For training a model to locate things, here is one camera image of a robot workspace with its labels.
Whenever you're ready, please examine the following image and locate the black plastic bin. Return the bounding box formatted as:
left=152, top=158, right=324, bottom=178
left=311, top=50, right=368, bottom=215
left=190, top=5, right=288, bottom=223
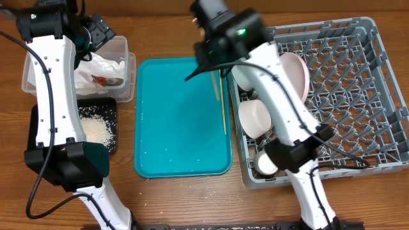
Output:
left=27, top=97, right=118, bottom=155

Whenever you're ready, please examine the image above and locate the wooden chopstick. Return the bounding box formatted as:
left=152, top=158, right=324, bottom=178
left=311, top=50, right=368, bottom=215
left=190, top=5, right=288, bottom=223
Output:
left=219, top=70, right=227, bottom=135
left=210, top=71, right=220, bottom=101

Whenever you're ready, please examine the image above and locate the white plastic wrapper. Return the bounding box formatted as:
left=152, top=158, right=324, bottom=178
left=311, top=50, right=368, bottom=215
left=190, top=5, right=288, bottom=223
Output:
left=74, top=53, right=125, bottom=95

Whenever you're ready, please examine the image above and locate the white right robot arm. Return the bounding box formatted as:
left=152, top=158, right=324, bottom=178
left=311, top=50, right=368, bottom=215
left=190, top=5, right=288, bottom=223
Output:
left=186, top=0, right=342, bottom=229

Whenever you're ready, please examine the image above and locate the pile of rice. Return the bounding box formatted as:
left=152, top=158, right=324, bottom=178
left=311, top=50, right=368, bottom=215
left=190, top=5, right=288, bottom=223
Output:
left=79, top=105, right=117, bottom=155

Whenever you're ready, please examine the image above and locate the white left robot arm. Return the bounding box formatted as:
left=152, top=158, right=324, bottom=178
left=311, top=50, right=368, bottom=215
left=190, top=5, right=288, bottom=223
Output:
left=17, top=1, right=138, bottom=229

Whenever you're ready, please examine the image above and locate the clear plastic bin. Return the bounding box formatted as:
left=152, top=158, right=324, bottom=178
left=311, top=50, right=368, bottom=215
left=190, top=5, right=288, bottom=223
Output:
left=21, top=35, right=137, bottom=103

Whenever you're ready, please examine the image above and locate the grey dishwasher rack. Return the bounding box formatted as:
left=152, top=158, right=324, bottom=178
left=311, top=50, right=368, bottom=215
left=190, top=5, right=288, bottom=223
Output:
left=225, top=16, right=409, bottom=190

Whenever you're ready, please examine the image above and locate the cardboard box wall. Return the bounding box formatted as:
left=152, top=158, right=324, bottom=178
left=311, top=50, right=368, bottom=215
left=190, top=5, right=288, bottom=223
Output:
left=0, top=0, right=409, bottom=20

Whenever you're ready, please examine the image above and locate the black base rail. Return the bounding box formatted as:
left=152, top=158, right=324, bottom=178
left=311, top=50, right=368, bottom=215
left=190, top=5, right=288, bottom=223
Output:
left=131, top=220, right=365, bottom=230

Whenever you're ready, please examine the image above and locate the small pink plate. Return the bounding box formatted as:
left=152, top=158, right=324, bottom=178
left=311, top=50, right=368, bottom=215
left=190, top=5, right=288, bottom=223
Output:
left=238, top=100, right=272, bottom=139

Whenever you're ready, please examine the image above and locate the grey bowl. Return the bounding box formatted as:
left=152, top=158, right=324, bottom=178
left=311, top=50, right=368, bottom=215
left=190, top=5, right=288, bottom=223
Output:
left=231, top=65, right=254, bottom=91

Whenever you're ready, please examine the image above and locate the large pink plate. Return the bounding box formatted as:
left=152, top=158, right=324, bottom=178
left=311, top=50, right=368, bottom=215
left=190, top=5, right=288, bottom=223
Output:
left=279, top=52, right=310, bottom=103

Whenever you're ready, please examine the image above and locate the teal plastic tray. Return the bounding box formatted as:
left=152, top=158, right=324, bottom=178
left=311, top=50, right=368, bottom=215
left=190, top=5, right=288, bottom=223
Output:
left=134, top=57, right=233, bottom=178

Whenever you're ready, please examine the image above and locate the white cup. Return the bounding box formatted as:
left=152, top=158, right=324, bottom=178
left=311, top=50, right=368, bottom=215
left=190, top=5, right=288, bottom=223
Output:
left=253, top=150, right=279, bottom=176

